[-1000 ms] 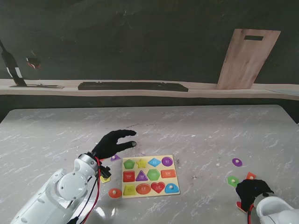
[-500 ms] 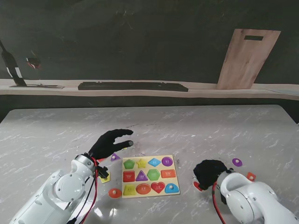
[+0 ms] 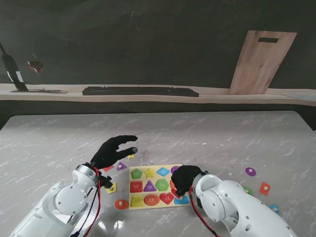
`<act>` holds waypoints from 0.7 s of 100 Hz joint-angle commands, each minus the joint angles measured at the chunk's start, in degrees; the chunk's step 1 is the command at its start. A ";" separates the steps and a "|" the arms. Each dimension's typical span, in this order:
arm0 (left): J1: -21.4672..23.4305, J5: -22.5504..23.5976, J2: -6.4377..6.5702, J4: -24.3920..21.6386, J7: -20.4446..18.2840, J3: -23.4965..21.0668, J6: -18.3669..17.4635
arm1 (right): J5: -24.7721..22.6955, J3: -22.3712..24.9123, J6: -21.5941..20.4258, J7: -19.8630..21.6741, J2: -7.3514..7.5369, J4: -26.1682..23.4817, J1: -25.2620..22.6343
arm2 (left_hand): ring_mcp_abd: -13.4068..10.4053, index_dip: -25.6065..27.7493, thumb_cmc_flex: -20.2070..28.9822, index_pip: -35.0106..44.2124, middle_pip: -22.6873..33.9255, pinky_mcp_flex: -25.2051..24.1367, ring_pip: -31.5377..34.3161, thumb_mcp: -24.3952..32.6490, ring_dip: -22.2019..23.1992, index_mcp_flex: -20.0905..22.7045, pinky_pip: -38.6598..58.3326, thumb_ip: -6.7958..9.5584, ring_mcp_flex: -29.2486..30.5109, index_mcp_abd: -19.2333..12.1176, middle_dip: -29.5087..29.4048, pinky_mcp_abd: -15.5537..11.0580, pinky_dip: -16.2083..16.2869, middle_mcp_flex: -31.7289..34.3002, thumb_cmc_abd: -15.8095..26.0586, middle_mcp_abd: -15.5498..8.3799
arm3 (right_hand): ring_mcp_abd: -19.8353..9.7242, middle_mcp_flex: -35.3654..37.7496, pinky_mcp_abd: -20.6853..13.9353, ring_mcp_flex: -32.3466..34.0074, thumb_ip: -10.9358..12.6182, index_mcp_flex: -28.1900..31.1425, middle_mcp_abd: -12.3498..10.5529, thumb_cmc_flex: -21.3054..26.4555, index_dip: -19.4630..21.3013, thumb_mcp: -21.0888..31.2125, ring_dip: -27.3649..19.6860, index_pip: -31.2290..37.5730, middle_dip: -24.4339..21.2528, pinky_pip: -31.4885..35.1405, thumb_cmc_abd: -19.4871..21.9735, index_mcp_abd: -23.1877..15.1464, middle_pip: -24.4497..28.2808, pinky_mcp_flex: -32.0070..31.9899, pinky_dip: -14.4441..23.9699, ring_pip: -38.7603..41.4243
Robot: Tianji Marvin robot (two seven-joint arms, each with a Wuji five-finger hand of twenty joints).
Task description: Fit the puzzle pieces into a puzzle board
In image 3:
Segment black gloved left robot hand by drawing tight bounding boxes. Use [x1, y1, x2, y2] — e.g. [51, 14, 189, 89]
[90, 135, 139, 170]

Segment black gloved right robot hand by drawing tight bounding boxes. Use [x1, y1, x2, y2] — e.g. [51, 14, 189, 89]
[170, 165, 203, 197]

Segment wooden shape puzzle board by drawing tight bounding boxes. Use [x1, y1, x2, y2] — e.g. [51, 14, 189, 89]
[128, 163, 191, 210]

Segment yellow trapezoid puzzle piece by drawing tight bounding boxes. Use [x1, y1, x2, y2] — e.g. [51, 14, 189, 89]
[106, 182, 118, 195]

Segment orange oval puzzle piece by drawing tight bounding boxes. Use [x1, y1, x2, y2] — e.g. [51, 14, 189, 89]
[114, 199, 129, 210]

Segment orange rectangle puzzle piece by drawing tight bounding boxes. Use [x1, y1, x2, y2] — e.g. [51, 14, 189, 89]
[259, 182, 272, 197]

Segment wooden cutting board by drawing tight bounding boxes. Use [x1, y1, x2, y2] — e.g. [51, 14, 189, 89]
[228, 30, 298, 95]

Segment long black tray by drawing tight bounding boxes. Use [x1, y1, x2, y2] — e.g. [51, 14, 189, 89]
[82, 86, 199, 98]

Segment light wooden shelf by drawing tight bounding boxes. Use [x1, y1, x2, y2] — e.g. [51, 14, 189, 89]
[0, 83, 316, 107]

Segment wine glass with red wine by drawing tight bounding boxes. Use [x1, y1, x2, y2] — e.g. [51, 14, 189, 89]
[27, 53, 49, 92]

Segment dark wine bottle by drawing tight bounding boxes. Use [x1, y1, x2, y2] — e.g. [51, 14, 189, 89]
[0, 43, 29, 91]

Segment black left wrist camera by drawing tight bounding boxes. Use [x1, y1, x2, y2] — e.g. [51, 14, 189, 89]
[98, 175, 112, 190]

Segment red cable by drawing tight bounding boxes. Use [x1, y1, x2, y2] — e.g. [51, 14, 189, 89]
[189, 186, 220, 237]
[83, 167, 103, 237]

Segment black cable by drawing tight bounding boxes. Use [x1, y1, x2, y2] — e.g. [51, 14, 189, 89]
[70, 187, 99, 237]

